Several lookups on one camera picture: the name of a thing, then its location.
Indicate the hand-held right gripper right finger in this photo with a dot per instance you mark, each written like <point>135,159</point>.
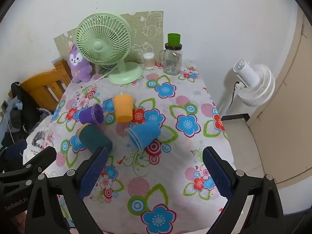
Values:
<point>218,173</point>

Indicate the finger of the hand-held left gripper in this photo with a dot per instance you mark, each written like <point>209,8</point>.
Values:
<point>41,158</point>

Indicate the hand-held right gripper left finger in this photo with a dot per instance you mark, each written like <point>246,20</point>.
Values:
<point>93,173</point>

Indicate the blue cup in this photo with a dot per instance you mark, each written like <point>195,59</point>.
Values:
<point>145,132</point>

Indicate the dark green cup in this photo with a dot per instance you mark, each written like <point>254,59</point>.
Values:
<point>96,139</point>

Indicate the purple cup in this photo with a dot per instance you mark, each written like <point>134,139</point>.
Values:
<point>91,114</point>

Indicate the orange cup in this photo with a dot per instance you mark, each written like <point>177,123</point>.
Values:
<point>123,108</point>

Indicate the small green cup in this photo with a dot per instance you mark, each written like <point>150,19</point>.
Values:
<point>174,39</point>

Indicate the white plastic bag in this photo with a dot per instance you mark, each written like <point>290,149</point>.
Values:
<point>36,139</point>

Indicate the dark blue cloth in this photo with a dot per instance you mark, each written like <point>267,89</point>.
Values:
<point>12,151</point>

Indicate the floral tablecloth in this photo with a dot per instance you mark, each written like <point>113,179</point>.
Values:
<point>170,175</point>

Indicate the black jacket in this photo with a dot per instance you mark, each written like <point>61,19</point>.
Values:
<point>26,107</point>

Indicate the wooden chair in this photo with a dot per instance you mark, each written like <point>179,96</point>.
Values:
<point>41,87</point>

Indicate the white standing fan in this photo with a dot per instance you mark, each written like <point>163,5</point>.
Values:
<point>256,82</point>

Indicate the purple plush toy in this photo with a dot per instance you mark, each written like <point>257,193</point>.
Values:
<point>78,67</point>

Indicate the beige wooden door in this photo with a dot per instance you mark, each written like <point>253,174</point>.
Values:
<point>287,102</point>

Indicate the glass jar with black lid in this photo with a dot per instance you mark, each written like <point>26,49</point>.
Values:
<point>173,63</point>

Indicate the small white jar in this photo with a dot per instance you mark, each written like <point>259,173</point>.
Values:
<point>149,62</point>

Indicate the green desk fan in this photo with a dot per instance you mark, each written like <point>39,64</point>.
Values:
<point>97,46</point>

